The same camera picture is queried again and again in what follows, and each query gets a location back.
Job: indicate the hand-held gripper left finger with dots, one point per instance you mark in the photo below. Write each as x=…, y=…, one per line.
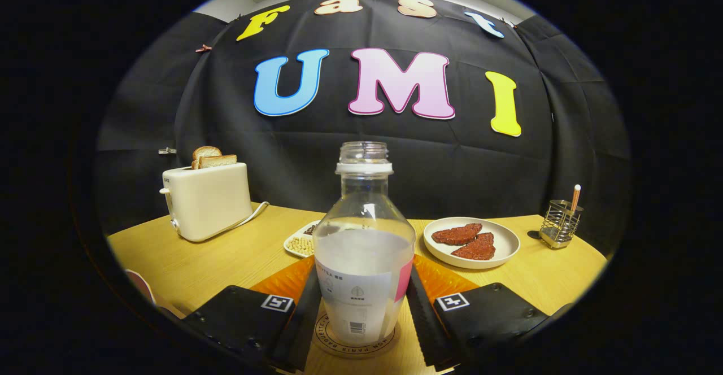
x=299, y=330

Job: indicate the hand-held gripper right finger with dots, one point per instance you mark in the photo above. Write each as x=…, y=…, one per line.
x=423, y=330

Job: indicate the round wooden coaster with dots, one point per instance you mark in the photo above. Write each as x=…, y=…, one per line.
x=339, y=345

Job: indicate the clear plastic juice bottle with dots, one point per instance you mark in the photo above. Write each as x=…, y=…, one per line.
x=361, y=262

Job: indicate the white divided bean tray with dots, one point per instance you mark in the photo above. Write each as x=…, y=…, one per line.
x=302, y=245

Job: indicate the wooden table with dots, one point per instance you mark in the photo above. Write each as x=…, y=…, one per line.
x=237, y=262

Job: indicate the brown meat patty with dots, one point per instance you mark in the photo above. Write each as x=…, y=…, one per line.
x=477, y=248
x=457, y=234

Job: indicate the white round plate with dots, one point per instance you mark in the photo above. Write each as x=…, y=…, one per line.
x=505, y=242

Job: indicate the cream toaster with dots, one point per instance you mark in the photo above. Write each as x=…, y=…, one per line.
x=212, y=203

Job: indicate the black backdrop cloth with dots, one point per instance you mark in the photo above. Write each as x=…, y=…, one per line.
x=316, y=166

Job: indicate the toast slice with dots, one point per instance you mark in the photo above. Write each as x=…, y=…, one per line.
x=204, y=151
x=220, y=161

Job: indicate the orange pen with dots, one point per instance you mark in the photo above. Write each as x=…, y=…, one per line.
x=575, y=197

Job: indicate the silver clip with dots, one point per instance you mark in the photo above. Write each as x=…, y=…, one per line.
x=167, y=151

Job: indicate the copper clip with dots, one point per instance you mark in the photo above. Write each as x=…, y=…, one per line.
x=203, y=48

